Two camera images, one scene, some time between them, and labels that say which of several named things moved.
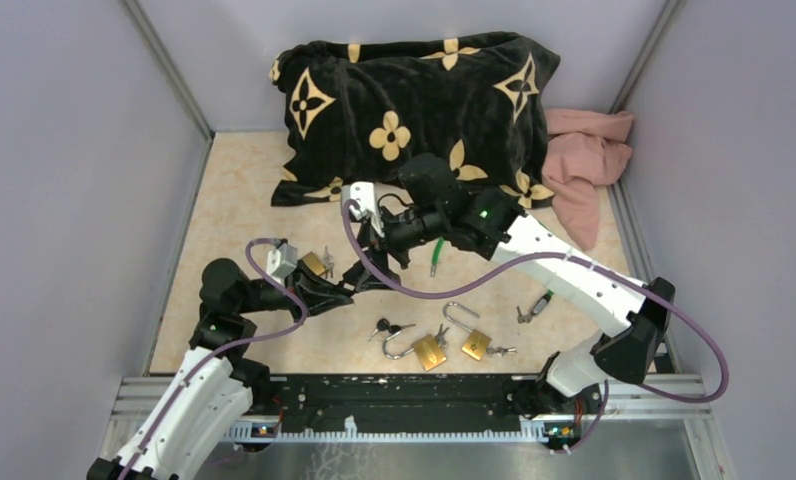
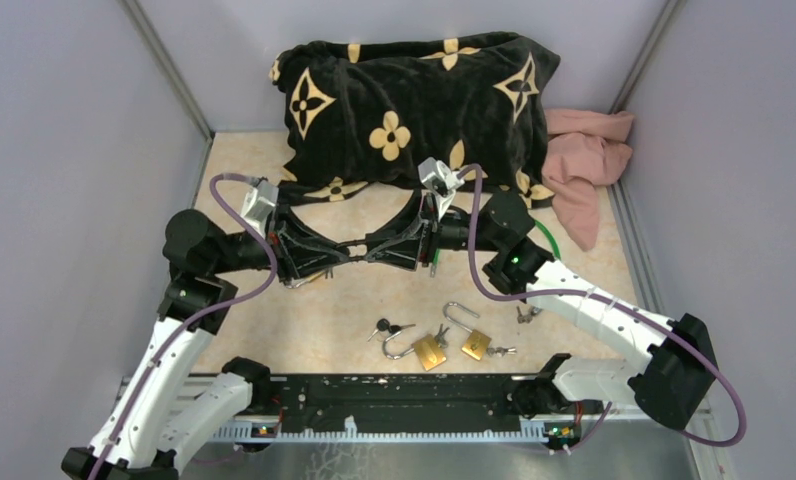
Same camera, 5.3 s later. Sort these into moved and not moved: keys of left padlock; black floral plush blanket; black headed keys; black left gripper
Moved: black left gripper
Not moved: keys of left padlock; black floral plush blanket; black headed keys
